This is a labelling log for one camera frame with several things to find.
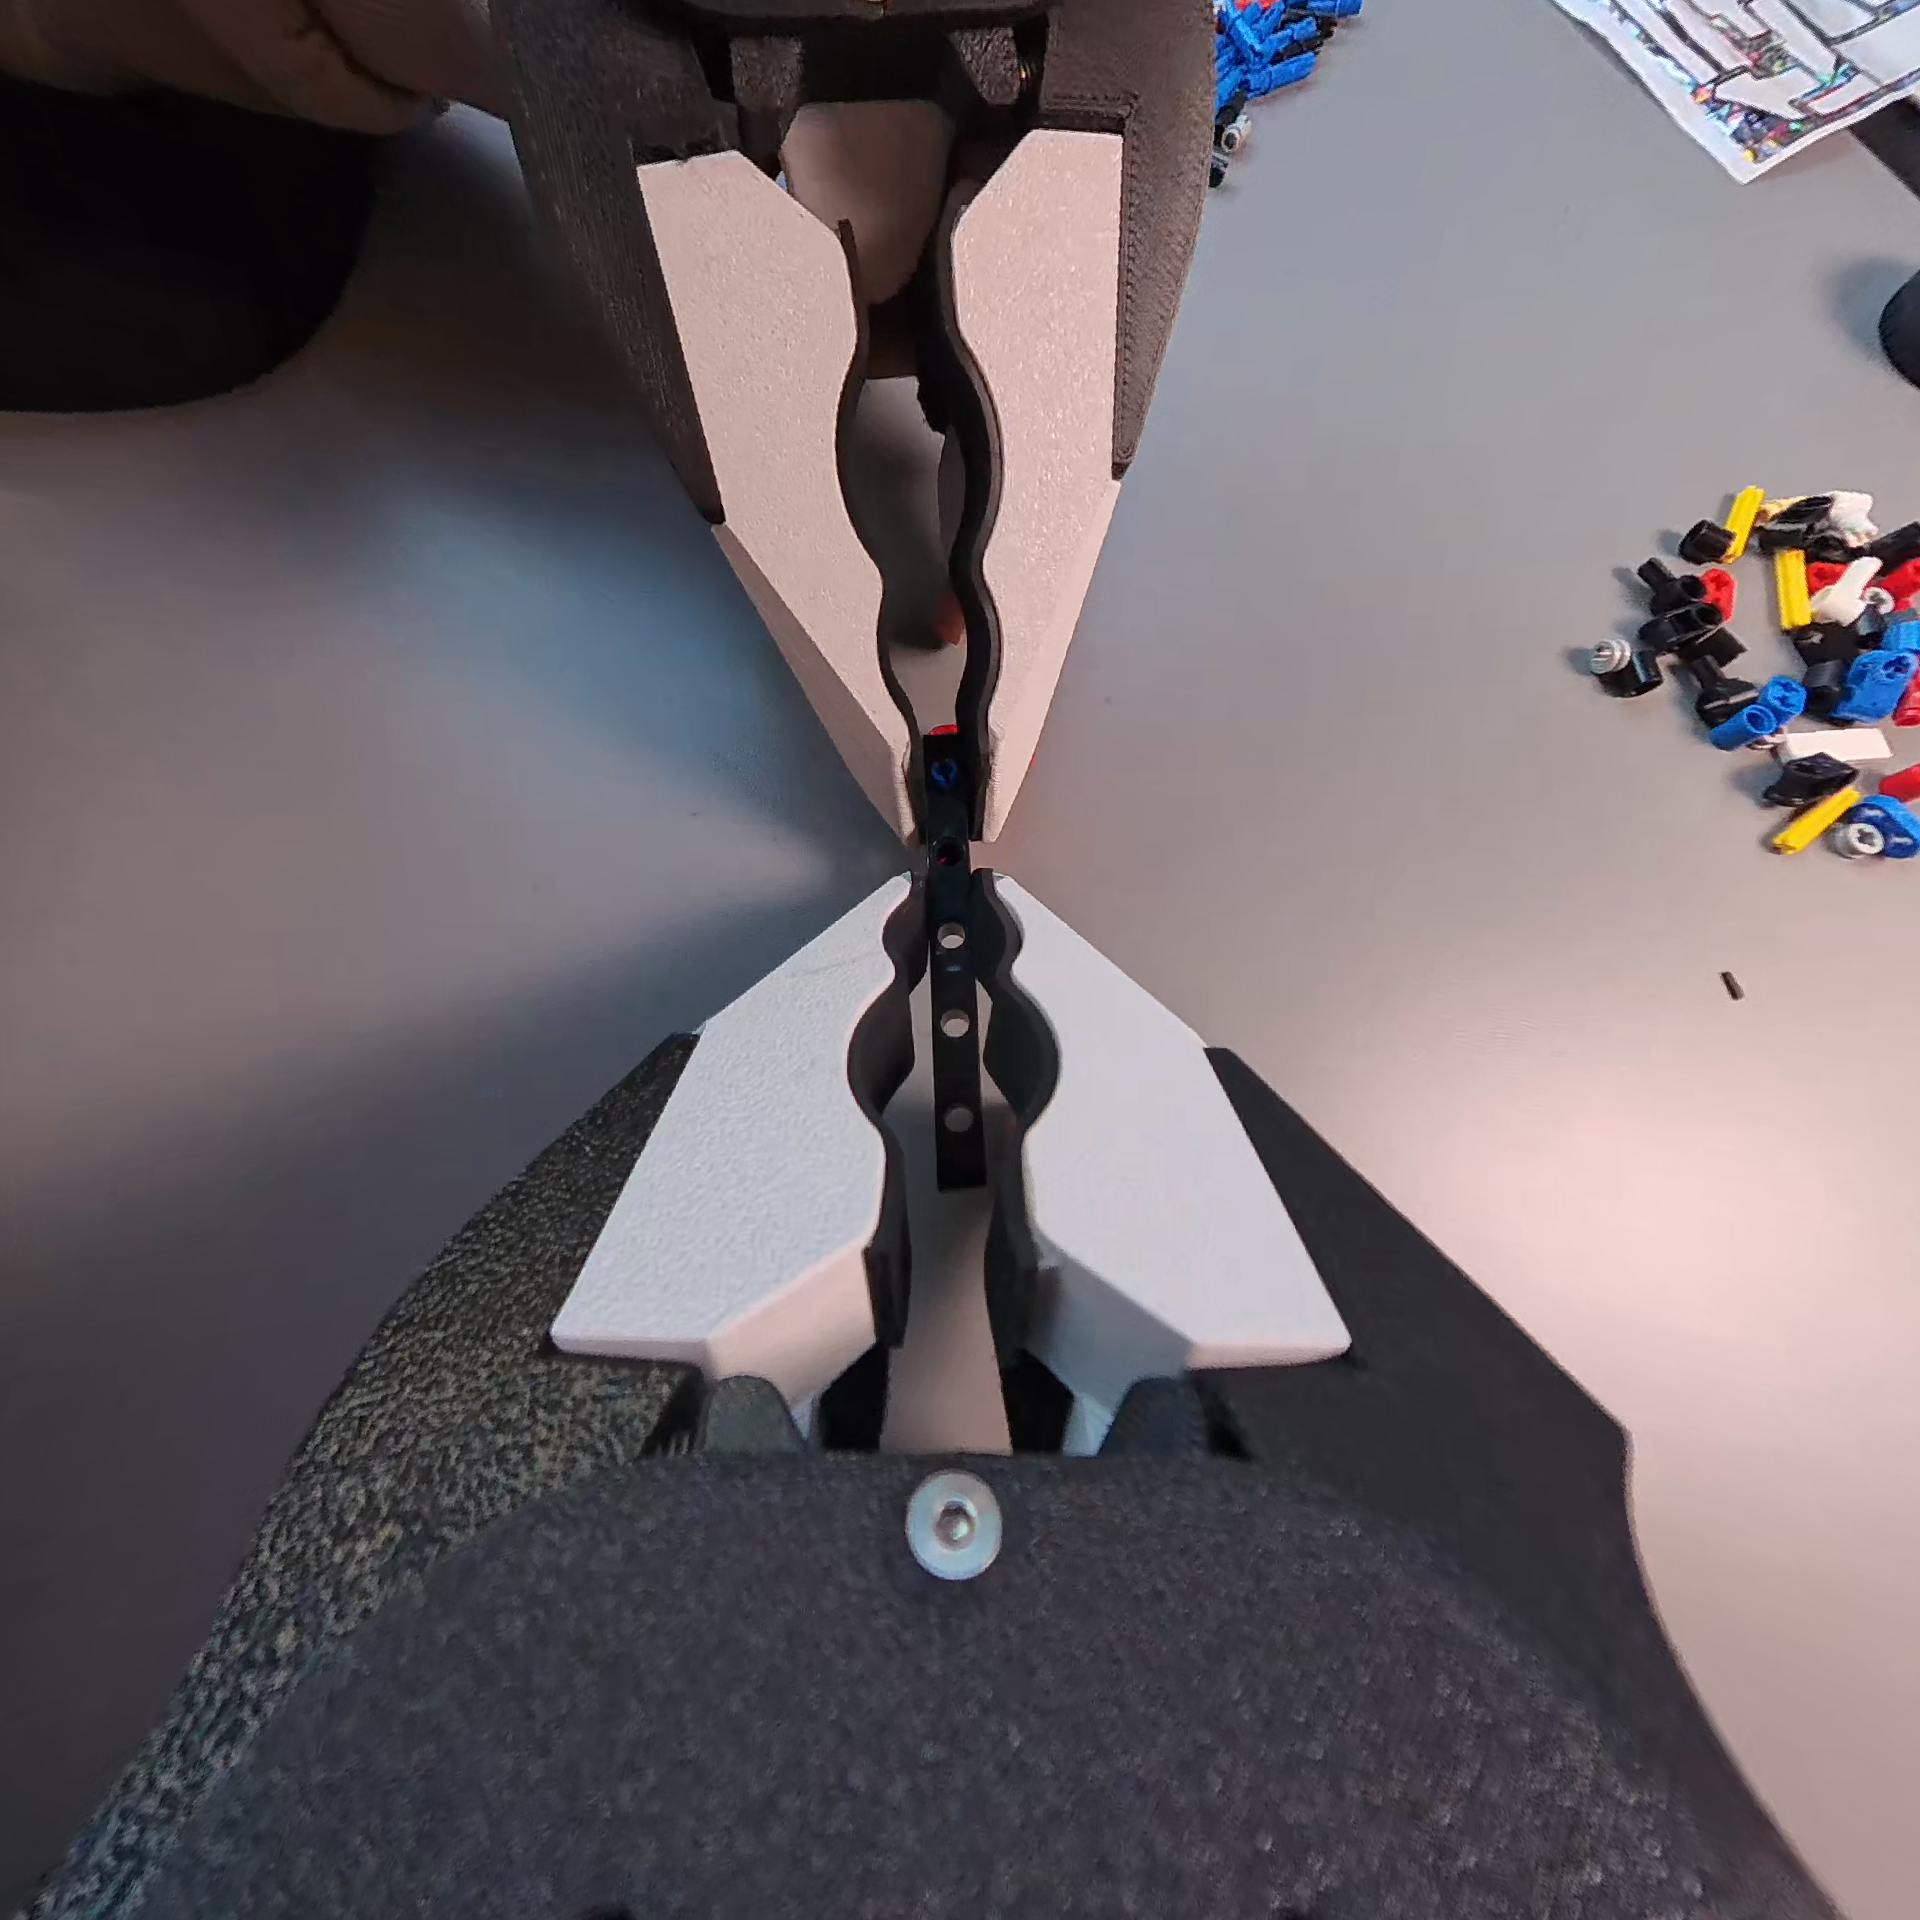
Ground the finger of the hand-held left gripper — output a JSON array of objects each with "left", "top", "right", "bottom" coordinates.
[
  {"left": 637, "top": 147, "right": 924, "bottom": 846},
  {"left": 938, "top": 123, "right": 1129, "bottom": 846}
]

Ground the red angled lego beam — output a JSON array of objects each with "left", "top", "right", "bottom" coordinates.
[{"left": 918, "top": 590, "right": 1047, "bottom": 793}]

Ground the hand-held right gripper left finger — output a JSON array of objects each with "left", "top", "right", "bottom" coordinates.
[{"left": 551, "top": 874, "right": 921, "bottom": 1450}]

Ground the pile of blue lego pins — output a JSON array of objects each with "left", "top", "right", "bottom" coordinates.
[{"left": 1206, "top": 0, "right": 1367, "bottom": 190}]

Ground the lego sticker sheet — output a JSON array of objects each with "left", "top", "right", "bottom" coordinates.
[{"left": 1551, "top": 0, "right": 1920, "bottom": 185}]

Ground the pile of mixed lego pieces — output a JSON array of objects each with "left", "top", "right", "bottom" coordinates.
[{"left": 1587, "top": 483, "right": 1920, "bottom": 859}]

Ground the long black lego beam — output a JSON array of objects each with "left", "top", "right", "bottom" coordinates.
[{"left": 918, "top": 728, "right": 995, "bottom": 1194}]

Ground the person's left forearm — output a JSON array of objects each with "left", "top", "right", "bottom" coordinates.
[{"left": 0, "top": 0, "right": 497, "bottom": 139}]

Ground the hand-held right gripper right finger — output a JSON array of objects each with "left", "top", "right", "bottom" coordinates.
[{"left": 977, "top": 871, "right": 1354, "bottom": 1450}]

